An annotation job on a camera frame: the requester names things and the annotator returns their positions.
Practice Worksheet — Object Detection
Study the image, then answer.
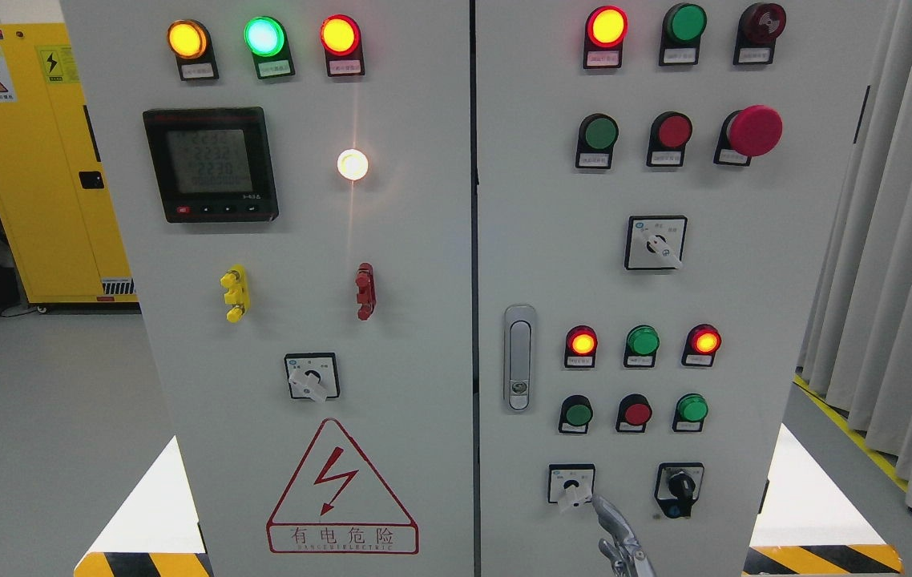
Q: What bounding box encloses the red push button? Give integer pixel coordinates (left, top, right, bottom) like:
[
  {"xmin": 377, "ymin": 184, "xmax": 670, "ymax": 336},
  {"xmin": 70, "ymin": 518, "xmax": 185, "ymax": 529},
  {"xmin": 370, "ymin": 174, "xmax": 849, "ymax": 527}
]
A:
[
  {"xmin": 615, "ymin": 393, "xmax": 653, "ymax": 434},
  {"xmin": 646, "ymin": 111, "xmax": 692, "ymax": 167}
]

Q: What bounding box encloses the green push button lower left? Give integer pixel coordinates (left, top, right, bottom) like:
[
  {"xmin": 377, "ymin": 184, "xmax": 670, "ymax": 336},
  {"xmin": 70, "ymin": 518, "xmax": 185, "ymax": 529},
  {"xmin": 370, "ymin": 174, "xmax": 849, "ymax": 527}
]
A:
[{"xmin": 556, "ymin": 394, "xmax": 594, "ymax": 434}]

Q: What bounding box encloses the green indicator lamp top right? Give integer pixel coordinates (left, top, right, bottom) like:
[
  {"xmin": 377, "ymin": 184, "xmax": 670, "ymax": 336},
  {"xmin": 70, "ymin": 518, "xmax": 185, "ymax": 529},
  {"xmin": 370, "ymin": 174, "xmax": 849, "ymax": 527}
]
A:
[{"xmin": 658, "ymin": 2, "xmax": 708, "ymax": 67}]

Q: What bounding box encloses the green push button upper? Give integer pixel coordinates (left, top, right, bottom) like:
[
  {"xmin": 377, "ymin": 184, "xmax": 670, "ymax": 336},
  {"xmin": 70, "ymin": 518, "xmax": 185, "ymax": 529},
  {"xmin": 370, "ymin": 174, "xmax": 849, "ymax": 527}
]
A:
[{"xmin": 575, "ymin": 113, "xmax": 619, "ymax": 169}]

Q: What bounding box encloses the green lamp middle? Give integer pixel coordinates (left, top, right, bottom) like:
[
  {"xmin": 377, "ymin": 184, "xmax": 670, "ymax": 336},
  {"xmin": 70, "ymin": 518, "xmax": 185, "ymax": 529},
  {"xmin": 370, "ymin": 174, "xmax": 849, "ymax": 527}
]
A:
[{"xmin": 622, "ymin": 325, "xmax": 660, "ymax": 369}]

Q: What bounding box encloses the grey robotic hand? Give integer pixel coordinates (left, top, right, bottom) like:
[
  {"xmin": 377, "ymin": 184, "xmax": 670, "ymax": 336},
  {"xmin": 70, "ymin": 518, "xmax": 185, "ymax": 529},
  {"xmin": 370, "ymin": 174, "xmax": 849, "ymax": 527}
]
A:
[{"xmin": 591, "ymin": 495, "xmax": 656, "ymax": 576}]

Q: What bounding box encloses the red indicator lamp top right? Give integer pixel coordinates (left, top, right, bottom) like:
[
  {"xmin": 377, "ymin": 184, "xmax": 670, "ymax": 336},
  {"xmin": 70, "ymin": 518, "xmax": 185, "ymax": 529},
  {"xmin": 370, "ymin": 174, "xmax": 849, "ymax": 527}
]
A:
[{"xmin": 582, "ymin": 5, "xmax": 629, "ymax": 70}]

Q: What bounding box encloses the green push button lower right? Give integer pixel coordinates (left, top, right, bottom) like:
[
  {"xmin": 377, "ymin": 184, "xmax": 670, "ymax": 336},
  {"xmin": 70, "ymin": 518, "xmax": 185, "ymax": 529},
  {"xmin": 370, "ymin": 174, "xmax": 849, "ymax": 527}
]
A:
[{"xmin": 672, "ymin": 392, "xmax": 709, "ymax": 434}]

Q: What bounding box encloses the red lamp middle left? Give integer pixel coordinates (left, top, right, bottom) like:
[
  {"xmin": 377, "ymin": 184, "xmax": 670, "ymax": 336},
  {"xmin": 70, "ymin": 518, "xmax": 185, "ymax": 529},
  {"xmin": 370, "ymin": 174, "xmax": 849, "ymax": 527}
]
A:
[{"xmin": 563, "ymin": 325, "xmax": 598, "ymax": 369}]

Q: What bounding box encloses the red indicator lamp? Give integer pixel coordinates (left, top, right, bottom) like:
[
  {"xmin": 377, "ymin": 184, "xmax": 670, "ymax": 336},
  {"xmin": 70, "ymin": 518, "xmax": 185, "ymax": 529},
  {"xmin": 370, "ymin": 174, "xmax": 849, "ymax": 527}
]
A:
[
  {"xmin": 321, "ymin": 14, "xmax": 365, "ymax": 77},
  {"xmin": 582, "ymin": 5, "xmax": 629, "ymax": 70}
]

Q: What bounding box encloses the black key selector switch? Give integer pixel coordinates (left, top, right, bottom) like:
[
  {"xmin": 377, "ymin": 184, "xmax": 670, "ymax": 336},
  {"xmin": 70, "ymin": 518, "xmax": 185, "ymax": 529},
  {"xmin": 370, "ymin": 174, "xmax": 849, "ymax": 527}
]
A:
[{"xmin": 654, "ymin": 462, "xmax": 704, "ymax": 519}]

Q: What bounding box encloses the dark red buzzer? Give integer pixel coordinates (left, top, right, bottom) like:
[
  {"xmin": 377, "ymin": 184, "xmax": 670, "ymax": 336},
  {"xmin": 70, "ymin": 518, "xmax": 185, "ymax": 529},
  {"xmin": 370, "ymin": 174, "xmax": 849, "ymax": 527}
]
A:
[{"xmin": 733, "ymin": 2, "xmax": 787, "ymax": 66}]

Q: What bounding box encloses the silver swing door handle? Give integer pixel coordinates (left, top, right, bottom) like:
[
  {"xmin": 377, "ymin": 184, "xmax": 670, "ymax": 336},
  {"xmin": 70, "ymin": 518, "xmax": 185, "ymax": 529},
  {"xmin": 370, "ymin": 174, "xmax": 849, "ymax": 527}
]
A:
[{"xmin": 503, "ymin": 305, "xmax": 537, "ymax": 410}]

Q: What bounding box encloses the left door selector switch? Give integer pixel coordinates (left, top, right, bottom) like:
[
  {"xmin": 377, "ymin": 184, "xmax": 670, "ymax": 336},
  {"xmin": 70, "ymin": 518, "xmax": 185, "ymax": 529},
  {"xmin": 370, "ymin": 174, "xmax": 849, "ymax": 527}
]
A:
[{"xmin": 284, "ymin": 352, "xmax": 341, "ymax": 402}]

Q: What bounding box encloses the red emergency stop button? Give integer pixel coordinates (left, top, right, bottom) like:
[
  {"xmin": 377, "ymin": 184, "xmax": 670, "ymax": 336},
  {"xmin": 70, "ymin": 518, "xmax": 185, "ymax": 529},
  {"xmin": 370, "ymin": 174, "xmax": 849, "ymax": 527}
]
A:
[{"xmin": 713, "ymin": 105, "xmax": 785, "ymax": 167}]

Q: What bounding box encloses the yellow indicator lamp top left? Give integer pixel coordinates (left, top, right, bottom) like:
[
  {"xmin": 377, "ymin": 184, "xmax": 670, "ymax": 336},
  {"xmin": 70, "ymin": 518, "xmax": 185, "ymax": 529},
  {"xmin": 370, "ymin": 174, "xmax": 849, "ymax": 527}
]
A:
[{"xmin": 167, "ymin": 19, "xmax": 219, "ymax": 82}]

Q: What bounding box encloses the red indicator lamp top left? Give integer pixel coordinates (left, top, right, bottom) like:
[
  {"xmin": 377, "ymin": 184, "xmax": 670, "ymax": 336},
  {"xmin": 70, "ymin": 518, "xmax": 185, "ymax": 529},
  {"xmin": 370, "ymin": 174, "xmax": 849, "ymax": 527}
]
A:
[{"xmin": 321, "ymin": 14, "xmax": 365, "ymax": 77}]

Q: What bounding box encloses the red push button lower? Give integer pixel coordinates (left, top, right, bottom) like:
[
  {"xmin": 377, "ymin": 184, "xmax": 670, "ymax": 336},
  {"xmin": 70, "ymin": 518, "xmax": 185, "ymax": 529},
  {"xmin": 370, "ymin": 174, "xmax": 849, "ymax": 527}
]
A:
[{"xmin": 615, "ymin": 393, "xmax": 653, "ymax": 434}]

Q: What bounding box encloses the upper right selector switch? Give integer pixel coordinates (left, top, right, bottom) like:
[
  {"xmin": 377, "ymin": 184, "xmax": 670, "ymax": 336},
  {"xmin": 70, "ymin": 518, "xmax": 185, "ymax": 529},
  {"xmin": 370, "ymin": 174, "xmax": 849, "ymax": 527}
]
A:
[{"xmin": 624, "ymin": 216, "xmax": 688, "ymax": 271}]

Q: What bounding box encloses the yellow safety cabinet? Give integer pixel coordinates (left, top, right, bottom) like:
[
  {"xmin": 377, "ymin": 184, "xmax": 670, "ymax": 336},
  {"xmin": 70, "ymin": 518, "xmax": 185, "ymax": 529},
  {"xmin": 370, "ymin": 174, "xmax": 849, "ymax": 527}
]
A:
[{"xmin": 0, "ymin": 23, "xmax": 138, "ymax": 306}]

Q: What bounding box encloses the red lamp middle right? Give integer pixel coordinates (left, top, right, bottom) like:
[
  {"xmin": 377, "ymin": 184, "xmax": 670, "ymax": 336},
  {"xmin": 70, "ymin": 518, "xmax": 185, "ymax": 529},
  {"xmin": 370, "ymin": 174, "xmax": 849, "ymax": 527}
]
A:
[{"xmin": 680, "ymin": 324, "xmax": 722, "ymax": 368}]

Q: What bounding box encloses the black digital power meter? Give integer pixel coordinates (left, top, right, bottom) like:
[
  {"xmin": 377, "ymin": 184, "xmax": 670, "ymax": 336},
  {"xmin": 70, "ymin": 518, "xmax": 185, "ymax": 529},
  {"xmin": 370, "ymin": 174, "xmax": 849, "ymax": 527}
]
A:
[{"xmin": 143, "ymin": 107, "xmax": 279, "ymax": 223}]

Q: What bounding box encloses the lower white selector switch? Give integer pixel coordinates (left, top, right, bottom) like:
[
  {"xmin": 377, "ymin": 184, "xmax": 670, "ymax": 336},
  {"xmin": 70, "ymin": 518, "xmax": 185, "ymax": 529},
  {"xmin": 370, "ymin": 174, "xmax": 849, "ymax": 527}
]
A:
[{"xmin": 547, "ymin": 463, "xmax": 596, "ymax": 514}]

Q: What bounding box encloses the red push button upper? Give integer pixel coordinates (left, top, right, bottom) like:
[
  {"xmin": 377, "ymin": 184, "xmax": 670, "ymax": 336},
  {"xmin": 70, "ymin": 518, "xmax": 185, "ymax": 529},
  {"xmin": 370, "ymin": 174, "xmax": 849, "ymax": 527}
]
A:
[{"xmin": 646, "ymin": 111, "xmax": 692, "ymax": 167}]

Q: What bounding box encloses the green indicator lamp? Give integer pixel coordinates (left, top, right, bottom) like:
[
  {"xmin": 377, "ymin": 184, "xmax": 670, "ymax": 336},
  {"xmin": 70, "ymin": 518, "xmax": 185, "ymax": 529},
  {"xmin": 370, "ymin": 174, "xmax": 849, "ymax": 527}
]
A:
[
  {"xmin": 658, "ymin": 2, "xmax": 708, "ymax": 67},
  {"xmin": 244, "ymin": 16, "xmax": 296, "ymax": 79}
]

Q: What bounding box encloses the grey curtain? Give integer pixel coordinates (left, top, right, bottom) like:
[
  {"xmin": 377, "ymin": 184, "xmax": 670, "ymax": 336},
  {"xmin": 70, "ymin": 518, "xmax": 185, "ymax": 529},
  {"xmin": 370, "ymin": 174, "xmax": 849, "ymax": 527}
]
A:
[{"xmin": 800, "ymin": 1, "xmax": 912, "ymax": 509}]

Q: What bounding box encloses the green indicator lamp top left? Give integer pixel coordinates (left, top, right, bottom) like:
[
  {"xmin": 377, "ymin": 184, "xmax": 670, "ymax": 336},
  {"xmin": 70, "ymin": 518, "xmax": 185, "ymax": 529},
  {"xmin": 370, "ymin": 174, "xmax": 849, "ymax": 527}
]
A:
[{"xmin": 244, "ymin": 16, "xmax": 296, "ymax": 79}]

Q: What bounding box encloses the grey electrical control cabinet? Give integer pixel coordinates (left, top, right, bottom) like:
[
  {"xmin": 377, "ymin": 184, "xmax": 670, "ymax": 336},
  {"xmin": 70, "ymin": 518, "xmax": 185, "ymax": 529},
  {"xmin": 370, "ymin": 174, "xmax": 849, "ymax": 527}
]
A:
[{"xmin": 62, "ymin": 1, "xmax": 887, "ymax": 576}]

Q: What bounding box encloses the green push button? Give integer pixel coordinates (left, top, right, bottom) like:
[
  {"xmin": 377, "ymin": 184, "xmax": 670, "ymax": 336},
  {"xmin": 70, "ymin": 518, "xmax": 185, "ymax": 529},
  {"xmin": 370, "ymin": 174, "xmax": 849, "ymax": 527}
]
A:
[
  {"xmin": 672, "ymin": 392, "xmax": 709, "ymax": 434},
  {"xmin": 556, "ymin": 394, "xmax": 594, "ymax": 434},
  {"xmin": 575, "ymin": 113, "xmax": 619, "ymax": 169}
]

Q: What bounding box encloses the red terminal connector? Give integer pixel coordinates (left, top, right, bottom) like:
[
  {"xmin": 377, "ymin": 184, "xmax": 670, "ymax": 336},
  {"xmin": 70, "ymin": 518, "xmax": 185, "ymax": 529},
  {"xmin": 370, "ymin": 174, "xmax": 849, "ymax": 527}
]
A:
[{"xmin": 354, "ymin": 262, "xmax": 377, "ymax": 321}]

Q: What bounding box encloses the yellow terminal connector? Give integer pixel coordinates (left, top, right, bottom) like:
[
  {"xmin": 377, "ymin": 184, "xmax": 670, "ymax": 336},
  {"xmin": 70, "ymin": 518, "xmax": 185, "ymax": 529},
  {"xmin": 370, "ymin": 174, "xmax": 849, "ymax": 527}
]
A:
[{"xmin": 220, "ymin": 264, "xmax": 251, "ymax": 324}]

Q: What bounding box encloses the red triangle warning sticker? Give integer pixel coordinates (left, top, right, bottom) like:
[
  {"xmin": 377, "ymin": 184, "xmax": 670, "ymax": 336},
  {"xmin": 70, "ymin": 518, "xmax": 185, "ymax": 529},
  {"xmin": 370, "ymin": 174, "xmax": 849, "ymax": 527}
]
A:
[{"xmin": 266, "ymin": 418, "xmax": 420, "ymax": 555}]

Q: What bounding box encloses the white indicator lamp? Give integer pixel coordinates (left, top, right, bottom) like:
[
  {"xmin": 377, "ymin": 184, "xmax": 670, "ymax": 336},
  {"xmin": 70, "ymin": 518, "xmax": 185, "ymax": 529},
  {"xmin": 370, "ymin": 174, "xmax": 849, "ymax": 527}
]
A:
[{"xmin": 336, "ymin": 147, "xmax": 369, "ymax": 182}]

